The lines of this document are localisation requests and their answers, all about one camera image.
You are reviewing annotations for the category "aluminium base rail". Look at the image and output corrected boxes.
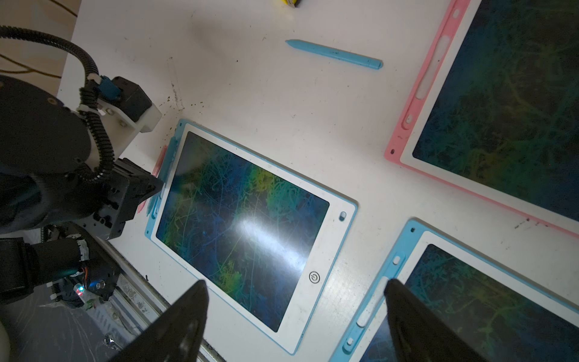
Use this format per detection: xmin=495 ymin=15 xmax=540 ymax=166
xmin=99 ymin=240 xmax=222 ymax=361

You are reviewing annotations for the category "right blue writing tablet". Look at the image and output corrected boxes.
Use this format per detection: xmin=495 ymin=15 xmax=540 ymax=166
xmin=332 ymin=219 xmax=578 ymax=361

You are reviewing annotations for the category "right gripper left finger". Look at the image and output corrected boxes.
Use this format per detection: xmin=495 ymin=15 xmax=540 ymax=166
xmin=112 ymin=280 xmax=209 ymax=361

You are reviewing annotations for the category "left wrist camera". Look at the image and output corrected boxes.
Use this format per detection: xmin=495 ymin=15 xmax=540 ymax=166
xmin=73 ymin=73 xmax=162 ymax=159

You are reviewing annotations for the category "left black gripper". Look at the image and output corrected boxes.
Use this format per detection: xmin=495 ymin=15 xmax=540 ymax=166
xmin=74 ymin=158 xmax=163 ymax=240

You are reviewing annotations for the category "left blue writing tablet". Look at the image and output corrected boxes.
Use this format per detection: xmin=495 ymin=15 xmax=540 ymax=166
xmin=146 ymin=120 xmax=357 ymax=354

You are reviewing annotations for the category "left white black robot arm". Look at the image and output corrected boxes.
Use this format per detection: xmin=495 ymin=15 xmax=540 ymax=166
xmin=1 ymin=76 xmax=163 ymax=303

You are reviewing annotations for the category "pink stylus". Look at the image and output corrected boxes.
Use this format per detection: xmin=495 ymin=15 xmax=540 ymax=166
xmin=137 ymin=146 xmax=167 ymax=214

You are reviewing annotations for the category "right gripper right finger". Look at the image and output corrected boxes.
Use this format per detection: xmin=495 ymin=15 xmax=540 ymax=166
xmin=384 ymin=279 xmax=485 ymax=361

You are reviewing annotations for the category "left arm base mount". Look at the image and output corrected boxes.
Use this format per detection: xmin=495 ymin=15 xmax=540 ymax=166
xmin=40 ymin=223 xmax=122 ymax=308

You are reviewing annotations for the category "pink writing tablet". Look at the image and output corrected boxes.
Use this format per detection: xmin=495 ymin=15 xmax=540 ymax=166
xmin=384 ymin=1 xmax=578 ymax=235

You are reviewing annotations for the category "silver wrench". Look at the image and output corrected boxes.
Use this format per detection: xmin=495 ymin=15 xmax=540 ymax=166
xmin=103 ymin=333 xmax=124 ymax=351

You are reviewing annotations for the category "blue writing tablet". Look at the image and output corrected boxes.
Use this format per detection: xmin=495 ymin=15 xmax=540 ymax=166
xmin=146 ymin=120 xmax=357 ymax=354
xmin=332 ymin=219 xmax=578 ymax=361

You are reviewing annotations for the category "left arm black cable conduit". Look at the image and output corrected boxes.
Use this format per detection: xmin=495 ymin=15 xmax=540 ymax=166
xmin=0 ymin=24 xmax=116 ymax=184

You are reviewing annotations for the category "right blue stylus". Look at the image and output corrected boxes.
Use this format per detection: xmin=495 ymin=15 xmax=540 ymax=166
xmin=286 ymin=39 xmax=383 ymax=70

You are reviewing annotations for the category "yellow black tape measure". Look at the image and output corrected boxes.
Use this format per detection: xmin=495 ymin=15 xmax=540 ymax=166
xmin=283 ymin=0 xmax=301 ymax=8

